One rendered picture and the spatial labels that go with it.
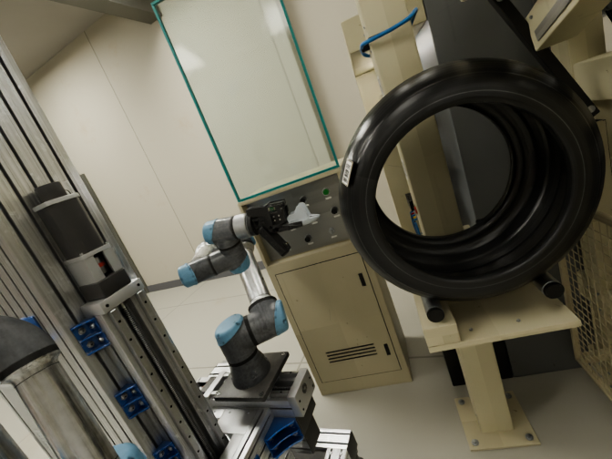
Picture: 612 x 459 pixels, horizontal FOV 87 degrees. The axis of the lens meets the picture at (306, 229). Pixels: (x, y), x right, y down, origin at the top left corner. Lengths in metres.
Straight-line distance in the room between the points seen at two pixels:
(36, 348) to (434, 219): 1.13
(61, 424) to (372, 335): 1.43
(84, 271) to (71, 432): 0.39
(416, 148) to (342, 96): 2.52
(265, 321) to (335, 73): 2.90
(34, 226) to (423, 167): 1.14
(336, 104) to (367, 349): 2.54
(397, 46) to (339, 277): 1.06
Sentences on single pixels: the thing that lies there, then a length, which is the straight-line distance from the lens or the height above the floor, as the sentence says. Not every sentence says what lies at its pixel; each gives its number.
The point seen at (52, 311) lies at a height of 1.28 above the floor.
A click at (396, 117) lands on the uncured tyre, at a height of 1.42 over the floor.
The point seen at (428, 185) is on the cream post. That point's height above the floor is 1.15.
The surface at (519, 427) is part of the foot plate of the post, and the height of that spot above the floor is 0.01.
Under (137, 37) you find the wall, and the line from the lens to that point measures 4.91.
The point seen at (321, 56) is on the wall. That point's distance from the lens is 3.70.
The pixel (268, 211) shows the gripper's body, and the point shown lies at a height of 1.29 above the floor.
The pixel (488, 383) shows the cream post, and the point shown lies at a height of 0.27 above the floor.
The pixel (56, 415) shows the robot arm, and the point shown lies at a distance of 0.82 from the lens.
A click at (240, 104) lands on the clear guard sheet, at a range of 1.63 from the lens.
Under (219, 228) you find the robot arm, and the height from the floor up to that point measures 1.29.
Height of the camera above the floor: 1.45
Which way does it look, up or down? 15 degrees down
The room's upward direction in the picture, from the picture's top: 21 degrees counter-clockwise
